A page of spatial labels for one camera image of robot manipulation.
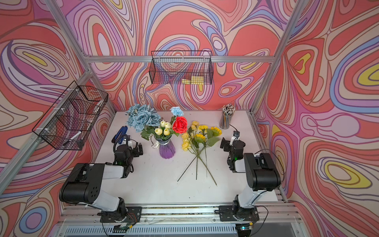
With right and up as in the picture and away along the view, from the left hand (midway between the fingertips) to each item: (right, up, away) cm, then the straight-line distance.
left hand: (134, 144), depth 94 cm
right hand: (+63, +1, +3) cm, 63 cm away
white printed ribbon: (+17, +1, -12) cm, 21 cm away
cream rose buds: (+24, +11, -22) cm, 34 cm away
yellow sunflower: (+51, +3, +4) cm, 51 cm away
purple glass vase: (+20, -3, +4) cm, 21 cm away
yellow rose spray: (+35, -1, +3) cm, 35 cm away
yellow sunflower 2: (+42, +4, +2) cm, 42 cm away
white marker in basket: (-23, +6, -21) cm, 32 cm away
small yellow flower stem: (+45, +10, +11) cm, 48 cm away
